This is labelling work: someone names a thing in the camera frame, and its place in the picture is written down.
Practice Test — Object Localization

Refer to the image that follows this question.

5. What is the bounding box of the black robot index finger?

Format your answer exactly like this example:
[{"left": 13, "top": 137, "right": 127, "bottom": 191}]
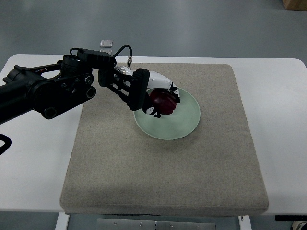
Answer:
[{"left": 169, "top": 82, "right": 180, "bottom": 103}]

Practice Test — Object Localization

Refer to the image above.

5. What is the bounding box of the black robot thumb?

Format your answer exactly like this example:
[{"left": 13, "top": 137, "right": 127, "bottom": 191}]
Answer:
[{"left": 142, "top": 97, "right": 161, "bottom": 118}]

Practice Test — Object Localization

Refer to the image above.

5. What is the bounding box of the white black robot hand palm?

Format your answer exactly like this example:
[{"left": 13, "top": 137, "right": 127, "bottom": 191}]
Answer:
[{"left": 115, "top": 66, "right": 173, "bottom": 91}]

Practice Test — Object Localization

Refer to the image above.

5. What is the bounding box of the dark red apple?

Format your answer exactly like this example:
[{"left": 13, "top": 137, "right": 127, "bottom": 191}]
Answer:
[{"left": 149, "top": 89, "right": 177, "bottom": 115}]

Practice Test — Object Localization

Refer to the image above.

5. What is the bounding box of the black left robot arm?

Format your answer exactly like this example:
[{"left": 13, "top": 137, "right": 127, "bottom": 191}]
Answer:
[{"left": 0, "top": 48, "right": 180, "bottom": 123}]

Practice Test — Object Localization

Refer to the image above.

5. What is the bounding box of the pale green plate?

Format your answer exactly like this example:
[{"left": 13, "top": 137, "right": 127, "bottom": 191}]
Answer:
[{"left": 134, "top": 88, "right": 201, "bottom": 140}]

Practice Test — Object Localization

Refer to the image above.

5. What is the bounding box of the clear plastic floor piece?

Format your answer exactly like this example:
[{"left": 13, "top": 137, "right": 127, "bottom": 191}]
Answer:
[{"left": 99, "top": 39, "right": 113, "bottom": 48}]

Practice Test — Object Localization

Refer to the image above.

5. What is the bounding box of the beige fabric mat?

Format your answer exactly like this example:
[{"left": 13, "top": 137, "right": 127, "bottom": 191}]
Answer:
[{"left": 60, "top": 63, "right": 269, "bottom": 217}]

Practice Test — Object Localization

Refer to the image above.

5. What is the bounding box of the black control panel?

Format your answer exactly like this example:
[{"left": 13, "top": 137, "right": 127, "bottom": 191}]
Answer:
[{"left": 275, "top": 215, "right": 307, "bottom": 222}]

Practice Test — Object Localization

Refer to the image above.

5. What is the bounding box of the metal base plate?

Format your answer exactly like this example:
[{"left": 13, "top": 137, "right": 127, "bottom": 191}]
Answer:
[{"left": 96, "top": 218, "right": 216, "bottom": 230}]

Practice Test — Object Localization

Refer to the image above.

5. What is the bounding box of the black cable loop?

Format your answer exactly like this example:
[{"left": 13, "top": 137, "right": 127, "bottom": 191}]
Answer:
[{"left": 0, "top": 133, "right": 12, "bottom": 156}]

